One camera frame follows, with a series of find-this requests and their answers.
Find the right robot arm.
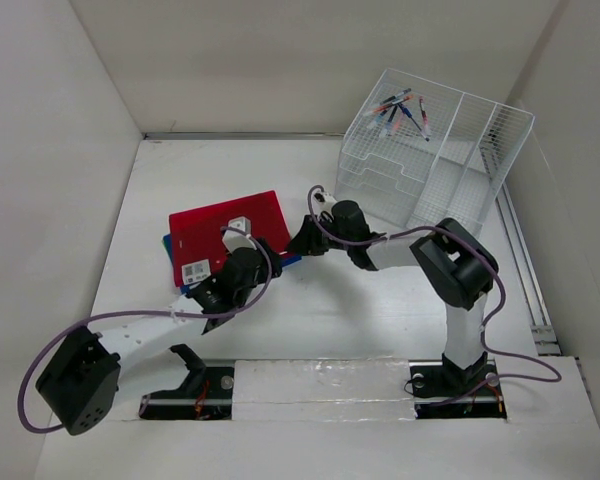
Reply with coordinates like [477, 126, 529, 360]
[287, 193, 498, 394]

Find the blue plastic folder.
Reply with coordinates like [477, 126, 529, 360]
[179, 254, 301, 294]

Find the pink highlighter pen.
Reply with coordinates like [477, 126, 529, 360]
[390, 105, 402, 136]

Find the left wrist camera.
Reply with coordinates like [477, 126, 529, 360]
[222, 216, 255, 253]

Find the dark blue clip pen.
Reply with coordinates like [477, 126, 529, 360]
[397, 102, 430, 142]

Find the dark red gel pen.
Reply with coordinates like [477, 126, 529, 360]
[419, 96, 431, 139]

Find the white wire mesh organizer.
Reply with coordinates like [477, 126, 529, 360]
[335, 69, 535, 236]

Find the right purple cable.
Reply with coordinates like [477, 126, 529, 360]
[305, 185, 561, 406]

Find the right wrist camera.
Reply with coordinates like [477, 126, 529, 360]
[312, 191, 337, 210]

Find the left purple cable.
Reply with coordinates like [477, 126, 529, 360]
[17, 227, 274, 434]

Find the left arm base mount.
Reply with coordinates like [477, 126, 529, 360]
[138, 344, 235, 421]

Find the blue cap gel pen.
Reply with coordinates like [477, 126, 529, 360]
[379, 105, 397, 138]

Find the red plastic folder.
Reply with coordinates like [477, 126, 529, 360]
[169, 190, 291, 289]

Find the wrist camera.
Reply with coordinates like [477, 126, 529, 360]
[222, 216, 255, 253]
[312, 191, 337, 210]

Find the aluminium rail right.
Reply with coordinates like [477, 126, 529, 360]
[495, 185, 562, 357]

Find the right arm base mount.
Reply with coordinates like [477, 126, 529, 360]
[403, 354, 507, 420]

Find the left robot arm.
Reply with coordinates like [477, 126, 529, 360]
[35, 241, 282, 436]

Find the white foam front block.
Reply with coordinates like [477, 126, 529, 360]
[232, 358, 415, 423]

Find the orange red gel pen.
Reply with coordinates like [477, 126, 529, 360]
[363, 98, 403, 117]

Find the purple cable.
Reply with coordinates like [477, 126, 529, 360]
[17, 227, 274, 434]
[305, 185, 561, 406]

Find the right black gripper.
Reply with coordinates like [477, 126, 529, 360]
[284, 214, 352, 256]

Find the teal cap gel pen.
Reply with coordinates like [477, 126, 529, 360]
[378, 88, 412, 107]

